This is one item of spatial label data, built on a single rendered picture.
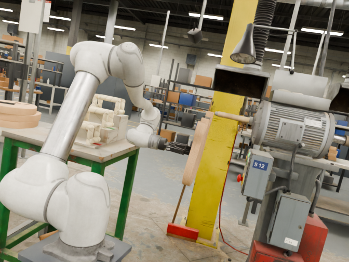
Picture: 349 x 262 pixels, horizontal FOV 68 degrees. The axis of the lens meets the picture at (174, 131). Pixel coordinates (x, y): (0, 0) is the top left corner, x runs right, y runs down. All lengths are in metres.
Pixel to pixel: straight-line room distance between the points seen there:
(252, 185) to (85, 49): 0.94
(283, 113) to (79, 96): 1.00
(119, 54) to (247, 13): 1.64
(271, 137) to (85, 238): 1.00
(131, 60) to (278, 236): 1.10
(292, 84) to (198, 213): 1.53
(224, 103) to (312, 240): 1.32
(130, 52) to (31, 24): 1.82
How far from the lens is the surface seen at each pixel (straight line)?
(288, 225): 1.48
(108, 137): 1.64
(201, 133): 1.32
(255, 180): 1.24
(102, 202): 0.92
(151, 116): 1.59
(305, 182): 1.54
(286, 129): 1.43
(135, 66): 1.13
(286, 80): 1.65
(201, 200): 2.58
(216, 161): 2.47
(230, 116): 1.53
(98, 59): 1.16
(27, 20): 2.89
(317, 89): 1.68
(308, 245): 1.65
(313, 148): 1.51
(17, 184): 1.03
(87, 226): 0.94
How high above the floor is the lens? 1.29
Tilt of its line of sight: 7 degrees down
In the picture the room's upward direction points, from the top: 11 degrees clockwise
